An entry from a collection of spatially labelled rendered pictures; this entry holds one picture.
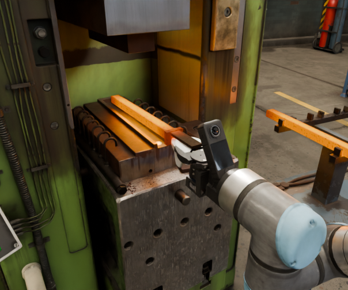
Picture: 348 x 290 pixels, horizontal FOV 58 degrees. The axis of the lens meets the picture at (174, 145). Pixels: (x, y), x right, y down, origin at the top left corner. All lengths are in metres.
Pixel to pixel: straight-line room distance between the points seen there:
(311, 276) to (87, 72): 0.93
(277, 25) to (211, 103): 7.45
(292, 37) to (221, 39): 7.84
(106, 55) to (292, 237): 0.92
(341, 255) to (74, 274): 0.80
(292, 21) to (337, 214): 7.79
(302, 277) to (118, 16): 0.59
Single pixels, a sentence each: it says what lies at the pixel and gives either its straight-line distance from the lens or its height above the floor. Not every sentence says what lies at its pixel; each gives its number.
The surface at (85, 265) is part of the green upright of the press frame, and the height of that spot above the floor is 0.55.
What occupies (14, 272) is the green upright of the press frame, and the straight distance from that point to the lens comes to 1.06.
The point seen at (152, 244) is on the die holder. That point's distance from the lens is 0.90.
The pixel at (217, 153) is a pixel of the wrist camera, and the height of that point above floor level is 1.07.
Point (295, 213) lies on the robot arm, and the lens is 0.51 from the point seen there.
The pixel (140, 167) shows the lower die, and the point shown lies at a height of 0.95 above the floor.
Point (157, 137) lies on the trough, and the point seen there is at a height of 0.99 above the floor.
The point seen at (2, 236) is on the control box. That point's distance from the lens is 0.61.
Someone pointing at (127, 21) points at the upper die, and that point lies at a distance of 0.69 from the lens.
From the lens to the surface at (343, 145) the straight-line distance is 0.91.
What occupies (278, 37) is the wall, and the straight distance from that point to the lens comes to 8.54.
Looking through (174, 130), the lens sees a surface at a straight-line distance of 0.74.
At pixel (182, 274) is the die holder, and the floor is 0.56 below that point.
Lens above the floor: 1.36
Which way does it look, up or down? 27 degrees down
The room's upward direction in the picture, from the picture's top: straight up
